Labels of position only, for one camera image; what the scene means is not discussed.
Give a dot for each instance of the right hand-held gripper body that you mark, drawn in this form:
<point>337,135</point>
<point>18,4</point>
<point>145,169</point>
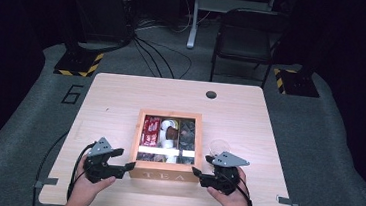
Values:
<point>226,180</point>

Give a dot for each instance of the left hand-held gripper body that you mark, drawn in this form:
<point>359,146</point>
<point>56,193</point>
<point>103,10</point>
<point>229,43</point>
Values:
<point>98,171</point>

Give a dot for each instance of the wooden tea box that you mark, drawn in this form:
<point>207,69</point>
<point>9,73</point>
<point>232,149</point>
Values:
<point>164,175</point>

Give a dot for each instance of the person's left hand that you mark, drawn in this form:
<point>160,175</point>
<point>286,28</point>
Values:
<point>86,188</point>

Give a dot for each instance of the person's right hand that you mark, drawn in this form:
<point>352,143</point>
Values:
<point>234,203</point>

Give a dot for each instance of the clear glass cup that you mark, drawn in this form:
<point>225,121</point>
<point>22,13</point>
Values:
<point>219,146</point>

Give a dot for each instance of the dark tea packets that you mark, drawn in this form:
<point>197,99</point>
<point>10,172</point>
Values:
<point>187,133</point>

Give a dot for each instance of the red tea packets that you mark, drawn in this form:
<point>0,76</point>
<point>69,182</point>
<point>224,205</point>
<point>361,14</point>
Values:
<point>150,132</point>

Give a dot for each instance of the white tea packets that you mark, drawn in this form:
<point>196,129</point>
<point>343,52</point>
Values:
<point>167,138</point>

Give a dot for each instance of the black table grommet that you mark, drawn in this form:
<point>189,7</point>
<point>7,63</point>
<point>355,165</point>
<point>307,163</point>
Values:
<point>211,94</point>

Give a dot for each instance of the black stand base hazard stripes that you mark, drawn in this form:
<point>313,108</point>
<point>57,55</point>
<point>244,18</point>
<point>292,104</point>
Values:
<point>77,63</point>
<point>298,83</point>

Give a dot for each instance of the black folding chair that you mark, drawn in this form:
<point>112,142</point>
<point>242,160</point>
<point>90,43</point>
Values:
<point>248,38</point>

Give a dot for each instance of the black cabinet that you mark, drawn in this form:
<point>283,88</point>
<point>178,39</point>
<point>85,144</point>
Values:
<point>102,12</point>

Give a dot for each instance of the white desk frame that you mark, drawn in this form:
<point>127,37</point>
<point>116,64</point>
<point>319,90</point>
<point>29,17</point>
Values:
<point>192,27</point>

